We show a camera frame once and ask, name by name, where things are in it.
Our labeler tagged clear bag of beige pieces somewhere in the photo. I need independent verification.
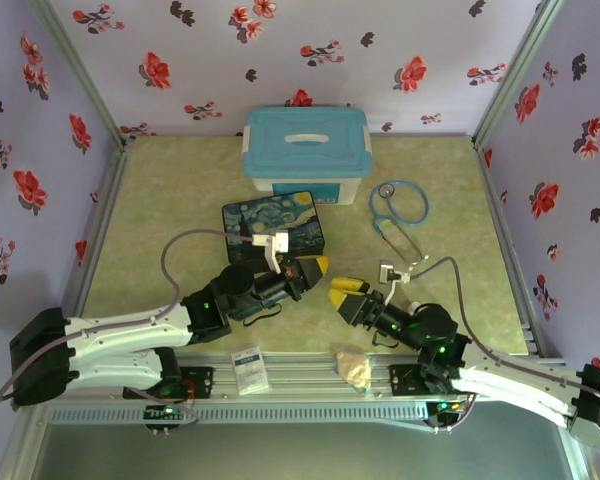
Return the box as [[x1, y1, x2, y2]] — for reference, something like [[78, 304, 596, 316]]
[[332, 349, 374, 401]]

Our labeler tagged blue lidded plastic storage box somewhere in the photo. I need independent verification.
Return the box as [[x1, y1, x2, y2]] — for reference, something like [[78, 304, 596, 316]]
[[242, 105, 373, 206]]

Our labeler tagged grey base cable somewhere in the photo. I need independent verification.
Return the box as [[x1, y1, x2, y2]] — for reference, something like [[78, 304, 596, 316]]
[[144, 394, 204, 431], [429, 392, 477, 434]]

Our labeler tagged blue stethoscope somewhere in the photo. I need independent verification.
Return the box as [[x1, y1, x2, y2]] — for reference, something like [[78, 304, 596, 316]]
[[368, 179, 430, 274]]

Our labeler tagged wide aluminium mounting rail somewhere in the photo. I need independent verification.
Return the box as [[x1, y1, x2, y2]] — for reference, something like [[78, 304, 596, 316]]
[[174, 351, 567, 402]]

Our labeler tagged circuit board green light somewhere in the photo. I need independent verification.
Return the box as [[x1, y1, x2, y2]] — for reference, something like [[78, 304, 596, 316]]
[[143, 405, 191, 436], [426, 398, 469, 434]]

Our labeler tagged aluminium frame post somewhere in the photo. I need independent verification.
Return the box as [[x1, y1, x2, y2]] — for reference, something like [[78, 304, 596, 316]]
[[28, 0, 134, 149], [471, 0, 567, 149]]

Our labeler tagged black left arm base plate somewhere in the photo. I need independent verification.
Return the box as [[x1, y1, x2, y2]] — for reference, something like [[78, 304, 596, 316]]
[[179, 366, 216, 399]]

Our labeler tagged left circuit board green light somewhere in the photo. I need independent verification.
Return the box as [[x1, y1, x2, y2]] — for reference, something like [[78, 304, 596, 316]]
[[143, 405, 191, 436]]

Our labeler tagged slotted metal cable duct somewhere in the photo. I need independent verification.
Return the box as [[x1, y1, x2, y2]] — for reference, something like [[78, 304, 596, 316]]
[[44, 402, 432, 427]]

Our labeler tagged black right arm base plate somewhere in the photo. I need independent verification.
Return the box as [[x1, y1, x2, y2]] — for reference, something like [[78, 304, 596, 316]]
[[388, 363, 427, 399]]

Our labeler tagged right circuit board green light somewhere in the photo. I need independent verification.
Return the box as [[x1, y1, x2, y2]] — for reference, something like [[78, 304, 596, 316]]
[[426, 398, 469, 434]]

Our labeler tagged aluminium table side rail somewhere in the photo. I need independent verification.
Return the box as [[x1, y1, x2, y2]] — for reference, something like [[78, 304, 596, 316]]
[[472, 139, 564, 361], [73, 139, 134, 321]]

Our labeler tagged grey right base cable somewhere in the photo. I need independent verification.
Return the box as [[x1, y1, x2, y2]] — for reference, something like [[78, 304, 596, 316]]
[[429, 392, 477, 434]]

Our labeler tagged grey left base cable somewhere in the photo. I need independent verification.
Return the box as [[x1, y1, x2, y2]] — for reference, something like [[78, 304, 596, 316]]
[[144, 394, 204, 431]]

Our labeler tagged small white packet blue label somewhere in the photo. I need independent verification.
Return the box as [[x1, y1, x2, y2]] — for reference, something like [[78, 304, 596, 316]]
[[229, 343, 271, 397]]

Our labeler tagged starry night painted tin box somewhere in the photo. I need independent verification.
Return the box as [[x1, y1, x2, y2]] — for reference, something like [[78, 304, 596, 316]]
[[221, 190, 330, 266]]

